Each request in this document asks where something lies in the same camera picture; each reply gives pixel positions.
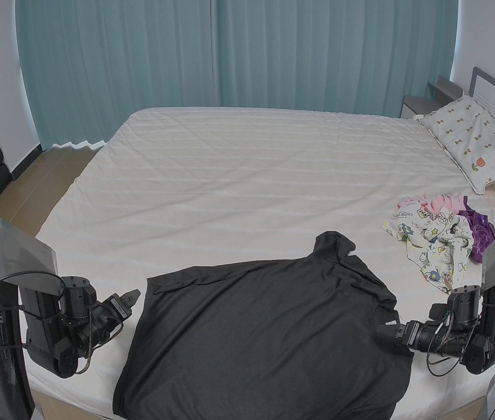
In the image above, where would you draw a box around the black T-shirt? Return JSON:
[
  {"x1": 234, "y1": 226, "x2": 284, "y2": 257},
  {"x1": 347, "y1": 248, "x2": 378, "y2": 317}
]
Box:
[{"x1": 113, "y1": 231, "x2": 415, "y2": 420}]

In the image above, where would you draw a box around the bed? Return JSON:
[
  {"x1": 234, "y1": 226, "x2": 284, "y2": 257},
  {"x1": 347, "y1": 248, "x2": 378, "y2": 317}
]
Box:
[{"x1": 23, "y1": 66, "x2": 495, "y2": 420}]

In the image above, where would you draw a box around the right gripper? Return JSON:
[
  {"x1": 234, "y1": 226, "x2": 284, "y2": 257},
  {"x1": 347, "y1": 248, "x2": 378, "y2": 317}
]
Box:
[{"x1": 375, "y1": 320, "x2": 450, "y2": 356}]

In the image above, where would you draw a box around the white printed garment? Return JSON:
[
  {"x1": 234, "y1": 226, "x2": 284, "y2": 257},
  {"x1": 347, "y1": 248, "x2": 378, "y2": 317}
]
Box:
[{"x1": 382, "y1": 202, "x2": 475, "y2": 294}]

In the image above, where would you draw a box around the blue-green curtain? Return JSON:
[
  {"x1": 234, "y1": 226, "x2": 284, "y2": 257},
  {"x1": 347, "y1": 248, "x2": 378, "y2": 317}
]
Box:
[
  {"x1": 15, "y1": 0, "x2": 219, "y2": 152},
  {"x1": 214, "y1": 0, "x2": 460, "y2": 117}
]

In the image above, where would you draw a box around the black cable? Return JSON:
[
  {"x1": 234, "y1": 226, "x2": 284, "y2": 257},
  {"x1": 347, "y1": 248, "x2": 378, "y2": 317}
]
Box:
[
  {"x1": 0, "y1": 271, "x2": 66, "y2": 349},
  {"x1": 424, "y1": 342, "x2": 467, "y2": 376},
  {"x1": 74, "y1": 322, "x2": 119, "y2": 374}
]

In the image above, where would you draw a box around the grey bedside table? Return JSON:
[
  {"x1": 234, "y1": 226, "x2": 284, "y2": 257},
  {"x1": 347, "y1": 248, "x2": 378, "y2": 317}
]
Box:
[{"x1": 402, "y1": 75, "x2": 464, "y2": 118}]

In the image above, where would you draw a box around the white printed pillow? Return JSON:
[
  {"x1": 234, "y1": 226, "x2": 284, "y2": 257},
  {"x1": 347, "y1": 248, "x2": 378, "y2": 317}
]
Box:
[{"x1": 418, "y1": 94, "x2": 495, "y2": 193}]

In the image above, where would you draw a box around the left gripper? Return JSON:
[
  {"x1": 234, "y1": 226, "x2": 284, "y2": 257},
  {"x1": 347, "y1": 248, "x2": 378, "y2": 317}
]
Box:
[{"x1": 91, "y1": 290, "x2": 142, "y2": 337}]

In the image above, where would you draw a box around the purple garment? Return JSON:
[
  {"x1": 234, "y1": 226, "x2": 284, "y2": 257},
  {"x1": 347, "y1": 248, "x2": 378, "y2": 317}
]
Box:
[{"x1": 462, "y1": 206, "x2": 495, "y2": 261}]

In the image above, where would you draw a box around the pink garment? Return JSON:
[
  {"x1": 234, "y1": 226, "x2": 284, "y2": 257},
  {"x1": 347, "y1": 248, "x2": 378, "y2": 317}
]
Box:
[{"x1": 398, "y1": 193, "x2": 469, "y2": 213}]

